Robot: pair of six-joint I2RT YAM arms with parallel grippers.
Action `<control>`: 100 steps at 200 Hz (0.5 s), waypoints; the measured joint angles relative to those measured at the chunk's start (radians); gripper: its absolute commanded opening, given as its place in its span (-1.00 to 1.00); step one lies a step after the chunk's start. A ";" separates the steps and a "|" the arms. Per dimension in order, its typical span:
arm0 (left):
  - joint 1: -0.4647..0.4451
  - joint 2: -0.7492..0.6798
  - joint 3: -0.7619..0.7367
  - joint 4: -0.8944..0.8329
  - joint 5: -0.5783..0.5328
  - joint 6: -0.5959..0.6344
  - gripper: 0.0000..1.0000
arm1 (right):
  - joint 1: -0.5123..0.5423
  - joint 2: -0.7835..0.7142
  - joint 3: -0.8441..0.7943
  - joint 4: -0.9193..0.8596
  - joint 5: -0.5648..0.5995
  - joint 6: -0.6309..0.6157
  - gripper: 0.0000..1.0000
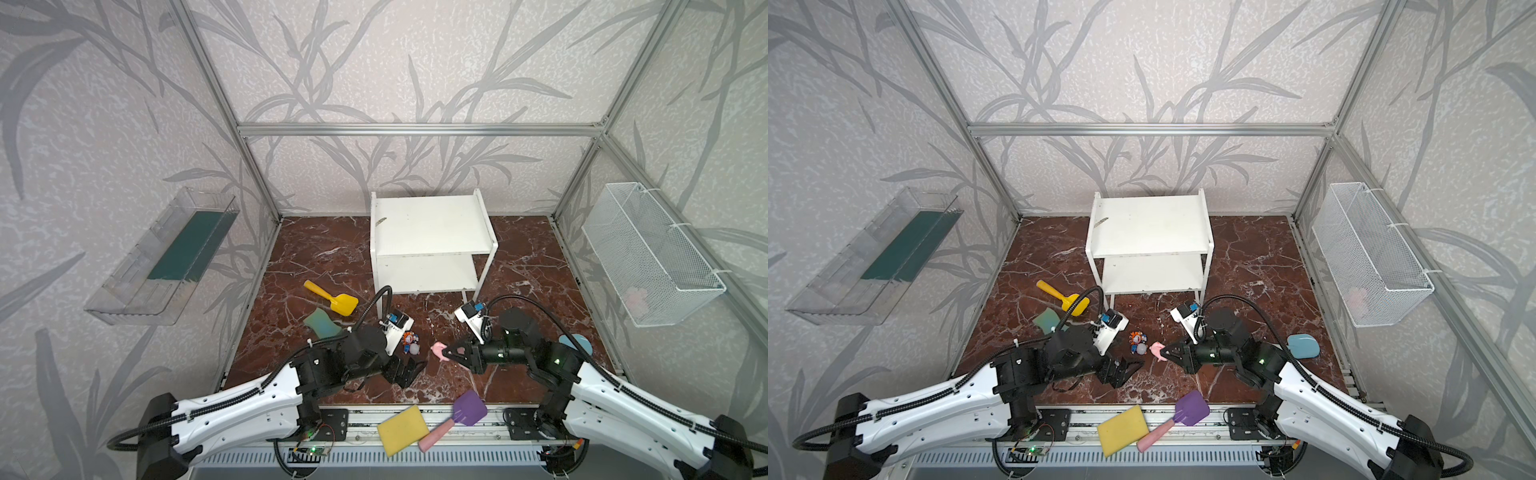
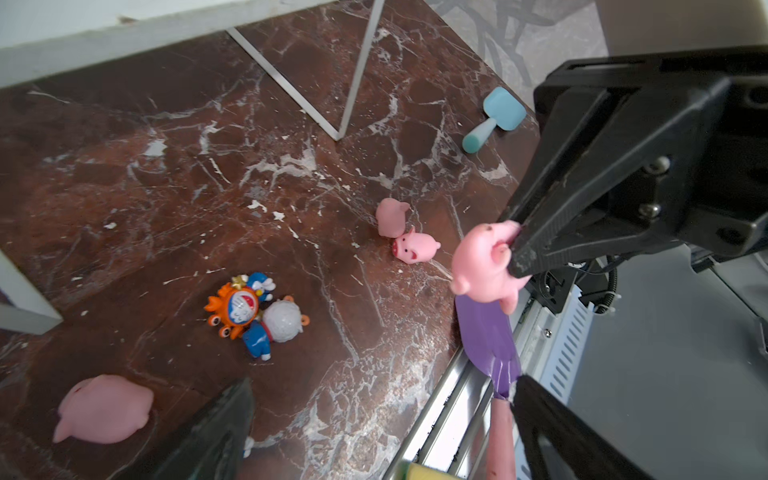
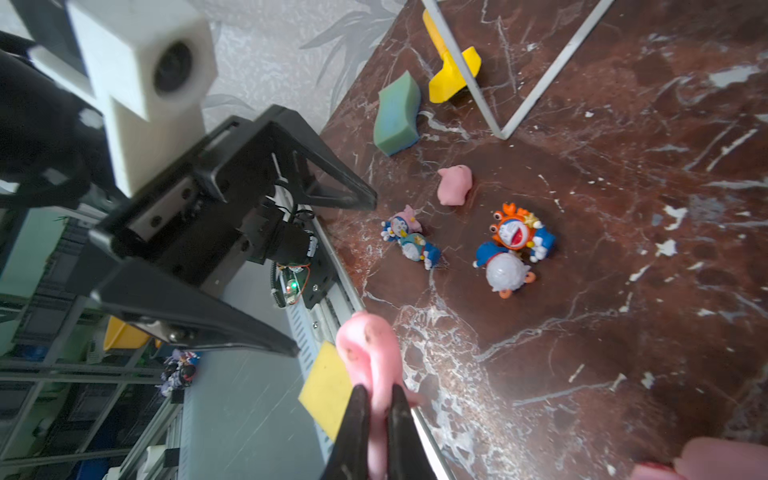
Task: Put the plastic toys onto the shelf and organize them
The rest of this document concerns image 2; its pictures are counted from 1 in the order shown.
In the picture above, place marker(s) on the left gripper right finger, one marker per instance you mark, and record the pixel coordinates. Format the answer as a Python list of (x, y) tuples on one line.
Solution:
[(555, 440)]

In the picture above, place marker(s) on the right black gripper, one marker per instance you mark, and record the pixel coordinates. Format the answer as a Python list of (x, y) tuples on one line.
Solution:
[(640, 153)]

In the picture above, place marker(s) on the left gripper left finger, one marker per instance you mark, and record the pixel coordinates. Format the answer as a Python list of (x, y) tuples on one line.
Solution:
[(209, 444)]

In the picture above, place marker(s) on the pink pig toy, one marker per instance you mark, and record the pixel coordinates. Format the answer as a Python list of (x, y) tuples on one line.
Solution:
[(106, 409), (480, 265), (414, 247), (391, 217)]

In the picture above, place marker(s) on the white two-tier shelf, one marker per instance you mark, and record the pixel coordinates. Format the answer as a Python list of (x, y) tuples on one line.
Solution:
[(41, 39)]

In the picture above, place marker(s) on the white sheep Doraemon figure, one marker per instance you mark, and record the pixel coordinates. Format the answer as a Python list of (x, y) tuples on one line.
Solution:
[(281, 322)]

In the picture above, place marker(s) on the light blue toy shovel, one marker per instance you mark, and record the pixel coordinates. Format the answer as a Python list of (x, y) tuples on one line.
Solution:
[(503, 111)]

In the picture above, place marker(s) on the purple pink toy shovel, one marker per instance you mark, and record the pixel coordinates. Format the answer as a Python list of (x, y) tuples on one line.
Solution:
[(487, 338)]

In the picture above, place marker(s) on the yellow sponge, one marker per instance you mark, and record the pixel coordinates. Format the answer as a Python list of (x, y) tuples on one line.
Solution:
[(414, 471)]

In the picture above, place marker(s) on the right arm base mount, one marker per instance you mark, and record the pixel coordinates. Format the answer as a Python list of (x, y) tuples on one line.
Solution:
[(597, 281)]

